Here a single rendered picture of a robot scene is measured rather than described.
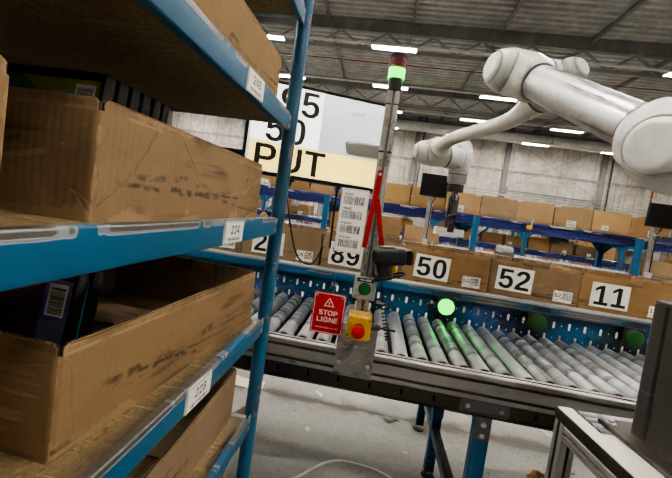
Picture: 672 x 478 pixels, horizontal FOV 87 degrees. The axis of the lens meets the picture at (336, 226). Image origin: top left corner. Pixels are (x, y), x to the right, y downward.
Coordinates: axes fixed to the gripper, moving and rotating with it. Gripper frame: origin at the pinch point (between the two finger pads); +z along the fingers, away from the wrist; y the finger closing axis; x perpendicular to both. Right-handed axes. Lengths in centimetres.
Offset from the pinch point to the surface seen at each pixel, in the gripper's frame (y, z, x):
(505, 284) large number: -8.1, 22.6, -27.2
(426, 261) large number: -8.2, 17.8, 9.2
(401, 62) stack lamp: -68, -46, 35
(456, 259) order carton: -8.1, 14.7, -4.1
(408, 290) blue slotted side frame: -14.0, 31.5, 15.9
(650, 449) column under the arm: -95, 41, -31
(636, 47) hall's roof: 1132, -670, -724
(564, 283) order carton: -8, 18, -52
